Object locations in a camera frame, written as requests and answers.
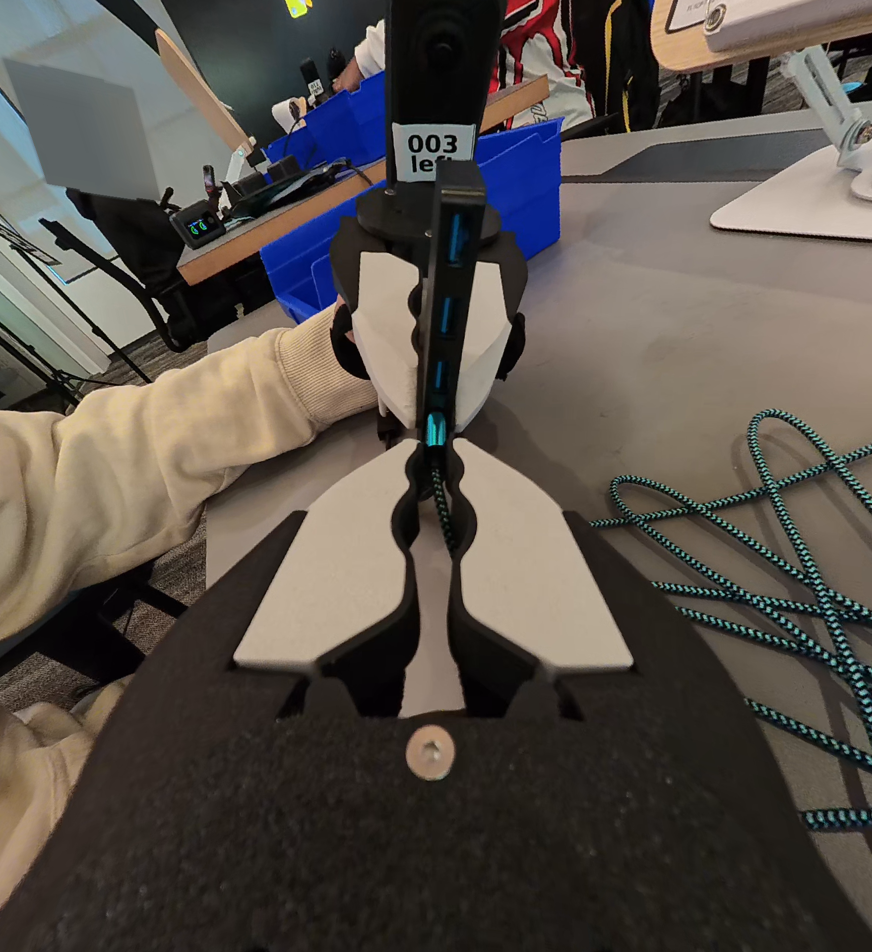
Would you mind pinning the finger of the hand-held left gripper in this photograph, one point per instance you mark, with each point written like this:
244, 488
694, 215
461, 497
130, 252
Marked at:
384, 327
484, 327

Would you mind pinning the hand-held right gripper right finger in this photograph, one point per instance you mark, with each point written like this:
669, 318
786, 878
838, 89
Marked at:
540, 580

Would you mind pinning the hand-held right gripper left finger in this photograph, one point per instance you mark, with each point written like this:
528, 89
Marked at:
332, 580

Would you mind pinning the black usb hub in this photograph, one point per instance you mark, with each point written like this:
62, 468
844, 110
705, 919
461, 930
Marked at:
443, 327

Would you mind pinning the blue storage bin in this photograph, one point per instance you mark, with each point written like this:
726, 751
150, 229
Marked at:
347, 119
518, 193

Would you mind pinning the person's left forearm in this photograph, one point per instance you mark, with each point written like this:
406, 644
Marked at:
146, 461

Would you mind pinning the black device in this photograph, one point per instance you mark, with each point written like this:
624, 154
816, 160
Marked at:
280, 190

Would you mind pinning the black yellow-trimmed jacket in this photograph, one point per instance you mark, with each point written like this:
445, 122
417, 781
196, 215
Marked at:
622, 59

